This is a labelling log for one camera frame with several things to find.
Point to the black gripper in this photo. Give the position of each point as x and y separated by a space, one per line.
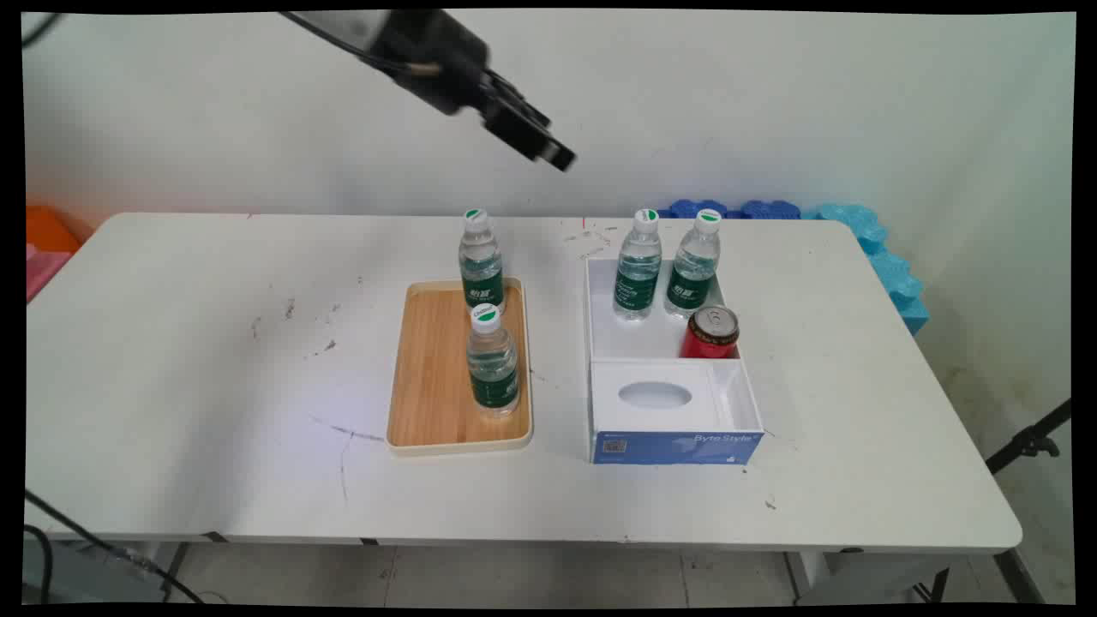
437 60

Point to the clear water bottle green label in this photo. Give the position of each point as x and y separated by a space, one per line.
692 274
493 368
638 274
481 266

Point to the dark blue foam mat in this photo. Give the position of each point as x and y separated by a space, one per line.
770 209
696 208

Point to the wooden tray with cream rim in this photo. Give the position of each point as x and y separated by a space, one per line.
433 377

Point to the red soda can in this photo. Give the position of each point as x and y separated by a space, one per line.
710 338

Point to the white and blue cardboard box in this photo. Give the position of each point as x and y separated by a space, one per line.
668 446

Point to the cyan foam mat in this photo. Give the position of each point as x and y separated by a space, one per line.
887 266

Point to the orange box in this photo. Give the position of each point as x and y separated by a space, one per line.
47 230

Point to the pink box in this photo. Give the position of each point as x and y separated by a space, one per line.
41 270

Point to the black tripod leg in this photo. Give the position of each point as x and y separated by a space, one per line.
1028 441

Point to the black table leg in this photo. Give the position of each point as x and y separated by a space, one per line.
1020 576

